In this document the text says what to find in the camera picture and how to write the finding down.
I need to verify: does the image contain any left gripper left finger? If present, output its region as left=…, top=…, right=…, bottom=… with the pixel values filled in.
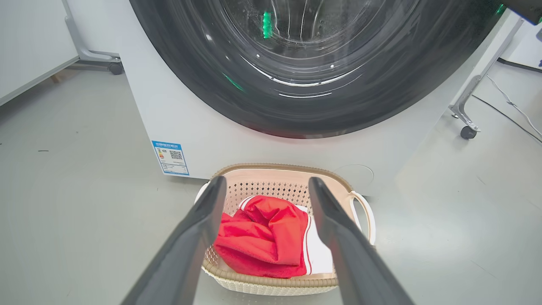
left=121, top=176, right=227, bottom=305

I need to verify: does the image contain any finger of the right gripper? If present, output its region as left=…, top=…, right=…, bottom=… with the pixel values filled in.
left=506, top=0, right=542, bottom=25

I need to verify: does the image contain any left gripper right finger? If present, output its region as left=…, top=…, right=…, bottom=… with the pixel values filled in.
left=308, top=177, right=413, bottom=305

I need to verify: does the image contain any red and white garment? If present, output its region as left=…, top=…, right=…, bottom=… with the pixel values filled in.
left=213, top=195, right=335, bottom=279

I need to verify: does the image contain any dark round washer door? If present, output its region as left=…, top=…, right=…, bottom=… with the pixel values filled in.
left=129, top=0, right=506, bottom=139

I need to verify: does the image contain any cream perforated laundry basket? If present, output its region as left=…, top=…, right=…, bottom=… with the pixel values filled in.
left=195, top=164, right=376, bottom=296

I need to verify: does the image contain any white front-load washing machine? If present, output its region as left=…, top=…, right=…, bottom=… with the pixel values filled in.
left=119, top=0, right=521, bottom=197

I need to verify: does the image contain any blue energy label sticker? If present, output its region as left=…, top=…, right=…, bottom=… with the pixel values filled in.
left=152, top=141, right=190, bottom=176

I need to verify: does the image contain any white partition with caster stand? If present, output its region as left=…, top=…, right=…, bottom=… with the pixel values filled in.
left=61, top=0, right=132, bottom=75
left=449, top=17, right=525, bottom=139

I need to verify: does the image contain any large white board panel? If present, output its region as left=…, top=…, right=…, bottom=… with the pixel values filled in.
left=0, top=0, right=81, bottom=106

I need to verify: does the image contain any white floor cable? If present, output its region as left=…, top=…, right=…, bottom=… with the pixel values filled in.
left=485, top=74, right=542, bottom=136

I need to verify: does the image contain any black floor cable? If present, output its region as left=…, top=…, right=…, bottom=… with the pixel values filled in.
left=472, top=95, right=542, bottom=144

